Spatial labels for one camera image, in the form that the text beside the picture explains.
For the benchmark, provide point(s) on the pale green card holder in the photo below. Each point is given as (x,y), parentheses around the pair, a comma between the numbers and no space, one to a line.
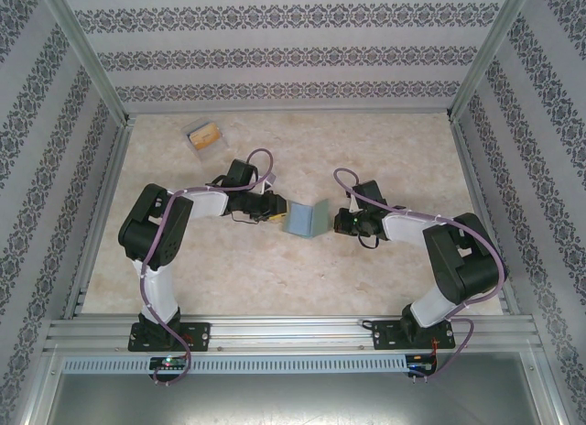
(300,219)

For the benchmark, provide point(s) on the clear plastic card box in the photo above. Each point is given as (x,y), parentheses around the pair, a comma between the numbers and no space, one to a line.
(210,149)

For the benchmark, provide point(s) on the orange credit card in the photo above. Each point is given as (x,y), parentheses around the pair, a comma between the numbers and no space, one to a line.
(203,136)

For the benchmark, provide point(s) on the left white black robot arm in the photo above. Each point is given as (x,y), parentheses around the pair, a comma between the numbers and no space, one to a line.
(155,287)

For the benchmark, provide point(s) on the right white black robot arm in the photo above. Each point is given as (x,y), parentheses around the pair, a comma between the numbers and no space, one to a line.
(458,260)

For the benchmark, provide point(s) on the right small controller board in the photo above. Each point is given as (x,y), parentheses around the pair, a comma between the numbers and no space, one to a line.
(420,363)

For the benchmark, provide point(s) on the small controller board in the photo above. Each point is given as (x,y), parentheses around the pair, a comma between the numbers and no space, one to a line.
(169,362)
(420,363)

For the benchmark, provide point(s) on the left small controller board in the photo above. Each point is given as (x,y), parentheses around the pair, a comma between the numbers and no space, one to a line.
(169,362)

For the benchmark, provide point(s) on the grey metal panel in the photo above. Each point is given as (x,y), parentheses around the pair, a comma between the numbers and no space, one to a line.
(293,402)

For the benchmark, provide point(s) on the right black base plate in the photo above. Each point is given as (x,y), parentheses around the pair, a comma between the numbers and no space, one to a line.
(387,335)

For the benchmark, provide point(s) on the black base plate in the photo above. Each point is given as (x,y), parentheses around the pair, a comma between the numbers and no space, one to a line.
(197,335)
(387,335)

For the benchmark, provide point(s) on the aluminium front mounting rail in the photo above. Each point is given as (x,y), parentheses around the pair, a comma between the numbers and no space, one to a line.
(293,335)

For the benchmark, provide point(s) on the right aluminium side rail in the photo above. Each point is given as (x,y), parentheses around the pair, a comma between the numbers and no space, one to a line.
(471,168)

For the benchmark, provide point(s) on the aluminium side rail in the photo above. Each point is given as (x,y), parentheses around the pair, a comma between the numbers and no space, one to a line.
(98,214)
(471,168)

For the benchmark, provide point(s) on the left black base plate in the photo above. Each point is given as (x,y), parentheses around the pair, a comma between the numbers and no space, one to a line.
(197,335)

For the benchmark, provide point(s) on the left aluminium side rail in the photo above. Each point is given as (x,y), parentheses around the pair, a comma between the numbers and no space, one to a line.
(98,214)

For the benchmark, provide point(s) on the right aluminium frame post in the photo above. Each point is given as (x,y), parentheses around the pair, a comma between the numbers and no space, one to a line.
(493,54)

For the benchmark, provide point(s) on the aluminium frame post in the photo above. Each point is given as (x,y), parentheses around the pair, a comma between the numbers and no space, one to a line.
(493,54)
(90,54)

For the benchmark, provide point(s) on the left aluminium frame post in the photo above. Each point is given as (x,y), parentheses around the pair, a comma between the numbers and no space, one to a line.
(90,54)

